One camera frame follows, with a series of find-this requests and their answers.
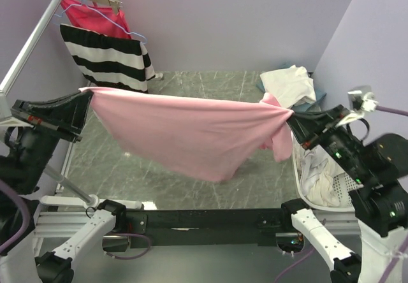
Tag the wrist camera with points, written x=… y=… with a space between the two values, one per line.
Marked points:
x=7 y=119
x=362 y=101

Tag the pink t shirt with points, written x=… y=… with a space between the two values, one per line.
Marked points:
x=207 y=139

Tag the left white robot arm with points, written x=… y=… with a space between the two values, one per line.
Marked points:
x=32 y=138

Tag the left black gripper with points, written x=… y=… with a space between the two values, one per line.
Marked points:
x=69 y=112

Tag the black white striped garment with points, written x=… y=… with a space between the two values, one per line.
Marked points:
x=109 y=61

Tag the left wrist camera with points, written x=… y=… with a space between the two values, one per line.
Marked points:
x=7 y=119

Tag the metal clothes rack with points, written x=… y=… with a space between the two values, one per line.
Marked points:
x=9 y=80

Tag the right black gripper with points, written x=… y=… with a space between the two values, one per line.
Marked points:
x=308 y=130

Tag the red hanging garment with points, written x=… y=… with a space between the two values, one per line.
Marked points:
x=95 y=18

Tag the folded blue t shirt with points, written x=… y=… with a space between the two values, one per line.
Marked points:
x=310 y=101

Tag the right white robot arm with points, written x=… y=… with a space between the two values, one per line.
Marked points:
x=379 y=201

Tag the folded white t shirt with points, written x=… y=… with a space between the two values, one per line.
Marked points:
x=288 y=87

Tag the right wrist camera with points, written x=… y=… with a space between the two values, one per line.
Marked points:
x=362 y=101

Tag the black base beam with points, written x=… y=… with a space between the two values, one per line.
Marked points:
x=258 y=226

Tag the white laundry basket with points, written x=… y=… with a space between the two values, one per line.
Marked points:
x=342 y=185

